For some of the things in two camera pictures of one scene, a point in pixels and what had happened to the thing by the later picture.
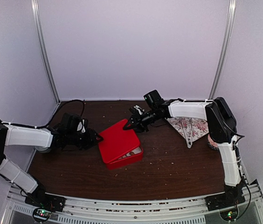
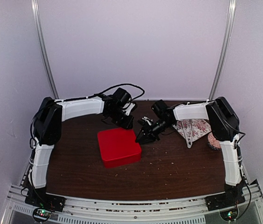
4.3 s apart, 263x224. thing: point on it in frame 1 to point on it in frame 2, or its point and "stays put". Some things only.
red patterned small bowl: [212, 143] stays put
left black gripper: [92, 140] to [127, 124]
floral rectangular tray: [190, 128] stays put
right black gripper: [137, 122] to [148, 135]
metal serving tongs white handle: [189, 145] stays put
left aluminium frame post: [37, 22] stays put
